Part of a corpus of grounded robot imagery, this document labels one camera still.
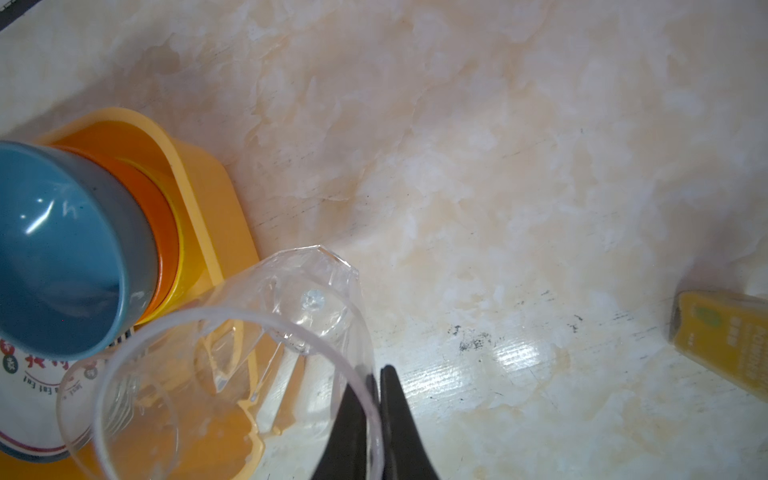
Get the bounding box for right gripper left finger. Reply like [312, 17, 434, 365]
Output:
[311, 385, 376, 480]

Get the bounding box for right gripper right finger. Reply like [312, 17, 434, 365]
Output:
[380, 365, 439, 480]

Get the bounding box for clear cup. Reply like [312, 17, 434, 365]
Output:
[68, 245, 385, 479]

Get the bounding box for orange bowl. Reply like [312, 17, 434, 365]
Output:
[54, 145, 178, 323]

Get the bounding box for blue bowl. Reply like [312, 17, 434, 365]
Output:
[1, 141, 159, 361]

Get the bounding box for yellow bowls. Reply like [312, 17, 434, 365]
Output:
[122, 158, 209, 325]

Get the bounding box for yellow plastic bin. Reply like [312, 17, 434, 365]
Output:
[1, 108, 258, 479]

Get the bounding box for yellow juice bottle black cap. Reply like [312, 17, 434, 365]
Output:
[670, 290, 767, 401]

